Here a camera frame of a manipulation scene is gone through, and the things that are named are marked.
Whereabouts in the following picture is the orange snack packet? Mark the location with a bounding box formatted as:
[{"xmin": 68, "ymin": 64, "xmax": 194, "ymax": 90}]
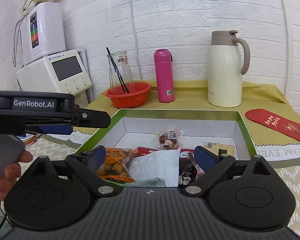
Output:
[{"xmin": 96, "ymin": 147, "xmax": 138, "ymax": 183}]

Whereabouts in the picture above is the grey purifier hose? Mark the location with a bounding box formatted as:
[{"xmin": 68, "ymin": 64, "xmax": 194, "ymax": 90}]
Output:
[{"xmin": 12, "ymin": 19, "xmax": 24, "ymax": 67}]

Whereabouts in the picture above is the red envelope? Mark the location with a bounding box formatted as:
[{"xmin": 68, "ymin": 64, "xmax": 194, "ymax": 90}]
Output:
[{"xmin": 245, "ymin": 108, "xmax": 300, "ymax": 142}]

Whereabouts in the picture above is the black straw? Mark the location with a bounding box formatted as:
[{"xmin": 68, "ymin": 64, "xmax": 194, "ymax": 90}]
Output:
[{"xmin": 106, "ymin": 47, "xmax": 130, "ymax": 94}]

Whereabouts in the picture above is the red snack packet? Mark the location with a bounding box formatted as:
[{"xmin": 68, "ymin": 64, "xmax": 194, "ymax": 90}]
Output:
[{"xmin": 136, "ymin": 146, "xmax": 196, "ymax": 158}]

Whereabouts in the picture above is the brown date snack packet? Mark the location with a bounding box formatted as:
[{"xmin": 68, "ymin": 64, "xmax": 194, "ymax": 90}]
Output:
[{"xmin": 156, "ymin": 129, "xmax": 185, "ymax": 148}]

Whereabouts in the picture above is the pink thermos bottle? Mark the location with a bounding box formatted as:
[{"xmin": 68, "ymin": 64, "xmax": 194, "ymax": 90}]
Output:
[{"xmin": 154, "ymin": 49, "xmax": 175, "ymax": 103}]

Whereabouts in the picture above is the yellow snack packet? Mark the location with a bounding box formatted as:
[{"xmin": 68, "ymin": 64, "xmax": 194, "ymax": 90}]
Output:
[{"xmin": 203, "ymin": 142, "xmax": 235, "ymax": 156}]

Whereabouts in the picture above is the glass carafe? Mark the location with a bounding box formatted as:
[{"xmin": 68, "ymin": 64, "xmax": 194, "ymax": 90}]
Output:
[{"xmin": 106, "ymin": 51, "xmax": 133, "ymax": 94}]

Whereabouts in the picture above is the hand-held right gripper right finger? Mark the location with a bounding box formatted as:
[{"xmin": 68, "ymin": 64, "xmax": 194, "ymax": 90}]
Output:
[{"xmin": 181, "ymin": 145, "xmax": 278, "ymax": 197}]

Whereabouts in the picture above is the white wall cable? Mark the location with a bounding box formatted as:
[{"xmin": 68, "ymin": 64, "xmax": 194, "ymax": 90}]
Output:
[
  {"xmin": 128, "ymin": 0, "xmax": 143, "ymax": 87},
  {"xmin": 277, "ymin": 0, "xmax": 290, "ymax": 93}
]

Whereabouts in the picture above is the white water purifier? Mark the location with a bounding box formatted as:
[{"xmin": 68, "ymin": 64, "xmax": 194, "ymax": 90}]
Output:
[{"xmin": 20, "ymin": 2, "xmax": 66, "ymax": 66}]

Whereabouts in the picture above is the black snack packet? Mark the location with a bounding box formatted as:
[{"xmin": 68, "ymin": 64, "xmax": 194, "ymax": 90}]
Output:
[{"xmin": 177, "ymin": 152, "xmax": 198, "ymax": 191}]

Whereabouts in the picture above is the red plastic basket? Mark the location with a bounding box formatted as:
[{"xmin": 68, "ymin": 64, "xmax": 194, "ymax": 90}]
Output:
[{"xmin": 104, "ymin": 82, "xmax": 152, "ymax": 109}]

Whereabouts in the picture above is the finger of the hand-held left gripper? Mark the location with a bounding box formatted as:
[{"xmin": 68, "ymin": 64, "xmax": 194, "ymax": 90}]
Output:
[{"xmin": 39, "ymin": 105, "xmax": 111, "ymax": 135}]

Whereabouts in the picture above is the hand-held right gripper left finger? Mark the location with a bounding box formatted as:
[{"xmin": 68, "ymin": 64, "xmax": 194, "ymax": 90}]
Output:
[{"xmin": 27, "ymin": 145, "xmax": 118, "ymax": 197}]

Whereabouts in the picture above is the white appliance with screen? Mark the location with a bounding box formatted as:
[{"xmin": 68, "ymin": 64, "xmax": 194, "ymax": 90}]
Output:
[{"xmin": 16, "ymin": 49, "xmax": 92, "ymax": 96}]

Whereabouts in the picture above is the person's left hand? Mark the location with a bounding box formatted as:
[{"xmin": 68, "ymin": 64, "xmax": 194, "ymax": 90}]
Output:
[{"xmin": 0, "ymin": 150, "xmax": 34, "ymax": 202}]

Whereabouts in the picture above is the patterned table mat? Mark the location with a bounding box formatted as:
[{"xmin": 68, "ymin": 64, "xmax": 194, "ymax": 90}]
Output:
[{"xmin": 0, "ymin": 127, "xmax": 300, "ymax": 230}]

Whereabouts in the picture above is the green cardboard box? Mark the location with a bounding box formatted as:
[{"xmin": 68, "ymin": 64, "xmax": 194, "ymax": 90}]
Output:
[{"xmin": 75, "ymin": 108, "xmax": 257, "ymax": 188}]

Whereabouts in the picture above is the white snack packet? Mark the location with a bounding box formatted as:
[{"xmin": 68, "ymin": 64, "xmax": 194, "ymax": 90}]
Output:
[{"xmin": 128, "ymin": 149, "xmax": 181, "ymax": 188}]

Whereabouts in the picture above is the cream thermos jug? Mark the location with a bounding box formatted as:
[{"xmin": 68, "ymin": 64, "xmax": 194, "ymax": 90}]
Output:
[{"xmin": 207, "ymin": 30, "xmax": 251, "ymax": 108}]

